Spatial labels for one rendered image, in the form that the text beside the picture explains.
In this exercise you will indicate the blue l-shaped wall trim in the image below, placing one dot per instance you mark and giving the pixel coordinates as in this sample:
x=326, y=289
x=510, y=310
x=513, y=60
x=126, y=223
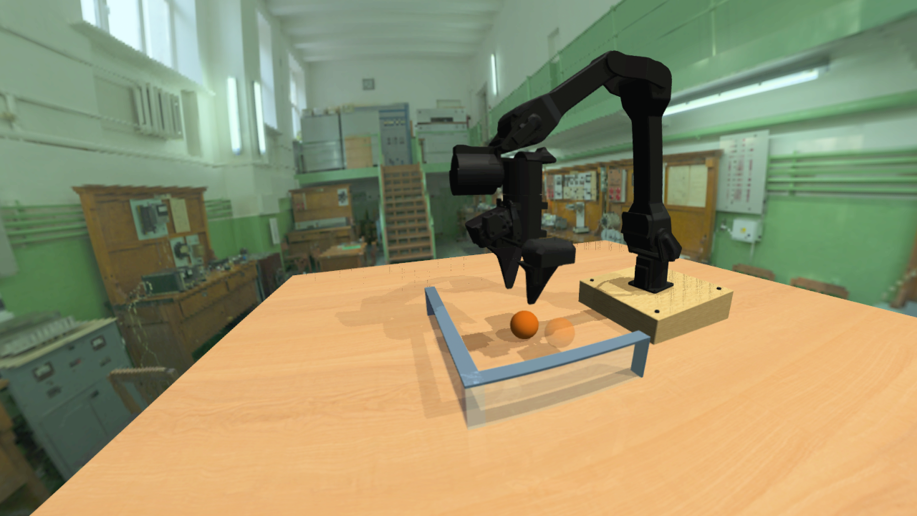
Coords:
x=470, y=375

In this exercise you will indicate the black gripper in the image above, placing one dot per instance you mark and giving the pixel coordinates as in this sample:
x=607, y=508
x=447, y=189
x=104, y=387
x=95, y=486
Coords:
x=541, y=256

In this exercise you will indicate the clear l-shaped wall with blue top edge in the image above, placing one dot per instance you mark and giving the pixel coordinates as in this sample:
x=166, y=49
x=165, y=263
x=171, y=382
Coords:
x=494, y=403

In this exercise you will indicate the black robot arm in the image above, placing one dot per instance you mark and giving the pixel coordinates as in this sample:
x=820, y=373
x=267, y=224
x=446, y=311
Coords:
x=644, y=87

